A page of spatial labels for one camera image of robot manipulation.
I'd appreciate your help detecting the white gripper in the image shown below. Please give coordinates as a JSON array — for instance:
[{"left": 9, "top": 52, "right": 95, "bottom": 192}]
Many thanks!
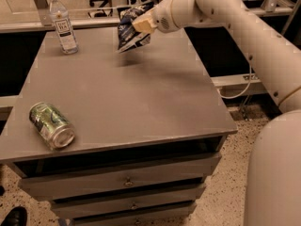
[{"left": 132, "top": 0, "right": 179, "bottom": 34}]

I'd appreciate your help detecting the blue chip bag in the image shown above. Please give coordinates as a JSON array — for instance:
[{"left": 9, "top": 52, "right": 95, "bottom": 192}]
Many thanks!
[{"left": 117, "top": 2, "right": 153, "bottom": 53}]

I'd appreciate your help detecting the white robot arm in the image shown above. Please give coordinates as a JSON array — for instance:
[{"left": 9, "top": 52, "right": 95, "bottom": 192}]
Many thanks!
[{"left": 133, "top": 0, "right": 301, "bottom": 226}]

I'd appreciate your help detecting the clear plastic water bottle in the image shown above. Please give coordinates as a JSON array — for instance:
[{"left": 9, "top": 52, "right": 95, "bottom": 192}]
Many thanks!
[{"left": 49, "top": 0, "right": 78, "bottom": 55}]

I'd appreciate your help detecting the black office chair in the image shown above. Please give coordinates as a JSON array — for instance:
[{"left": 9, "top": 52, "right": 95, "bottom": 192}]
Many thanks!
[{"left": 88, "top": 0, "right": 112, "bottom": 18}]

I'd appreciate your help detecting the grey drawer cabinet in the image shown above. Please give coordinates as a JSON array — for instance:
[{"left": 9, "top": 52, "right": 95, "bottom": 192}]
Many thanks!
[{"left": 0, "top": 24, "right": 239, "bottom": 226}]

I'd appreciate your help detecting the grey metal railing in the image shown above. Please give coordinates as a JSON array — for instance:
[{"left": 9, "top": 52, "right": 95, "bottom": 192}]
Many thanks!
[{"left": 0, "top": 0, "right": 297, "bottom": 33}]

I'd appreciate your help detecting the green soda can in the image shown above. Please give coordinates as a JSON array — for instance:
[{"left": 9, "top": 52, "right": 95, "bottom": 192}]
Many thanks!
[{"left": 29, "top": 102, "right": 75, "bottom": 150}]

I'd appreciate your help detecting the top grey drawer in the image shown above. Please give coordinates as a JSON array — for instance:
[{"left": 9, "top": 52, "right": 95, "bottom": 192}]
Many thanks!
[{"left": 19, "top": 153, "right": 221, "bottom": 201}]

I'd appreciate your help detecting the grey drawer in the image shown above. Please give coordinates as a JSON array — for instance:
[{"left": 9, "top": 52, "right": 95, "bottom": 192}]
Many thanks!
[
  {"left": 73, "top": 202, "right": 197, "bottom": 226},
  {"left": 52, "top": 179, "right": 205, "bottom": 218},
  {"left": 19, "top": 153, "right": 221, "bottom": 201}
]

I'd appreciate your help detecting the middle grey drawer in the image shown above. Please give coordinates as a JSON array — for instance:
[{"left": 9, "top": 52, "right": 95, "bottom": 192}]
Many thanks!
[{"left": 52, "top": 179, "right": 205, "bottom": 218}]

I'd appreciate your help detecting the bottom grey drawer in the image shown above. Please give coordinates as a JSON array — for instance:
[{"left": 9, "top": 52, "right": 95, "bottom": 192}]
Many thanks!
[{"left": 73, "top": 202, "right": 197, "bottom": 226}]

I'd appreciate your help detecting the black shoe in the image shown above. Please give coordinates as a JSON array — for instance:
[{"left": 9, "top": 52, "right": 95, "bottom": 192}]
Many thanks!
[{"left": 0, "top": 206, "right": 27, "bottom": 226}]

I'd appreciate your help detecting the white cable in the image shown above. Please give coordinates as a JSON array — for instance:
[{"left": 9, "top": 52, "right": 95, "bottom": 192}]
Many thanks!
[{"left": 218, "top": 64, "right": 254, "bottom": 100}]

